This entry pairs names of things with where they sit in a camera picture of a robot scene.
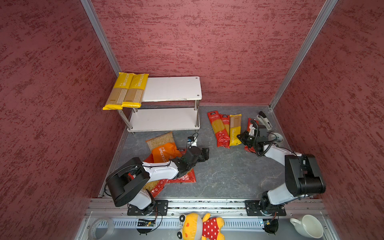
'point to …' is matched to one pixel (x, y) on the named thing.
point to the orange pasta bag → (163, 148)
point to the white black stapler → (264, 119)
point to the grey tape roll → (275, 137)
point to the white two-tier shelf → (184, 89)
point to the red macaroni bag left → (155, 187)
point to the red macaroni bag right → (189, 177)
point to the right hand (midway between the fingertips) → (234, 137)
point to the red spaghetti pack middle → (226, 120)
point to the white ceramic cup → (309, 226)
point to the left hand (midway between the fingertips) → (205, 152)
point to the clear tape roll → (92, 228)
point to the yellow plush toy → (194, 227)
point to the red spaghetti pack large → (221, 132)
